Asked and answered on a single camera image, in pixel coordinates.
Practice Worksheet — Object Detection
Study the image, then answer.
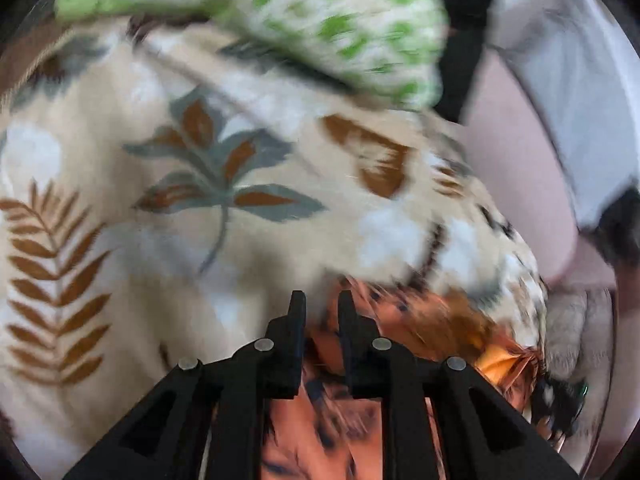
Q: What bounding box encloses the grey pillow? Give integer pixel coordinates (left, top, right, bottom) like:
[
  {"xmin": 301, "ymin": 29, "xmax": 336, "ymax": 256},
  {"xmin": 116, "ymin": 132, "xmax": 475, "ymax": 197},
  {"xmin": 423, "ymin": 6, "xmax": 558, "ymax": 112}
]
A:
[{"xmin": 491, "ymin": 0, "xmax": 639, "ymax": 230}]

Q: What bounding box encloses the beige leaf print blanket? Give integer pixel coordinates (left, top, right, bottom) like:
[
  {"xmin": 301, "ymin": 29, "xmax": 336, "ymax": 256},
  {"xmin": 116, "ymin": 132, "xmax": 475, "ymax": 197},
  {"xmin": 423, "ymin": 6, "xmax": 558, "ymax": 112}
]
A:
[{"xmin": 1, "ymin": 20, "xmax": 546, "ymax": 479}]

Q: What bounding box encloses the green white patterned pillow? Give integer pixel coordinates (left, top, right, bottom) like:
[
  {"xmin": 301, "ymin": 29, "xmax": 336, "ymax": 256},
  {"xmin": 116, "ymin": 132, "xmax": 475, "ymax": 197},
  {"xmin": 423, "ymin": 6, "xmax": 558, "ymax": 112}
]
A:
[{"xmin": 55, "ymin": 0, "xmax": 449, "ymax": 110}]

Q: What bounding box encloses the orange black floral garment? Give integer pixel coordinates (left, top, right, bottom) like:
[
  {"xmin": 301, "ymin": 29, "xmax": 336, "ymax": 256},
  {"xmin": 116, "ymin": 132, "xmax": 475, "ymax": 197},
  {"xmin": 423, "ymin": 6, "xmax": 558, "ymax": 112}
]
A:
[{"xmin": 260, "ymin": 278, "xmax": 541, "ymax": 479}]

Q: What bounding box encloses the black garment on pillow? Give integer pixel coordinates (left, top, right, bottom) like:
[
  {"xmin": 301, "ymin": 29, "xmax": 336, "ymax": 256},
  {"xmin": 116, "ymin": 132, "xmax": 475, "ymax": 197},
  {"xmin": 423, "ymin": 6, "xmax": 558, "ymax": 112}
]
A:
[{"xmin": 434, "ymin": 0, "xmax": 492, "ymax": 122}]

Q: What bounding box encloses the dark furry cushion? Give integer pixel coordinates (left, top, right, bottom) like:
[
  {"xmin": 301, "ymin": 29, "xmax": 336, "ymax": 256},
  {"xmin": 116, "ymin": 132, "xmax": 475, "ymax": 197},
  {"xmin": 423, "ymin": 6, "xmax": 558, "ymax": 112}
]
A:
[{"xmin": 586, "ymin": 186, "xmax": 640, "ymax": 266}]

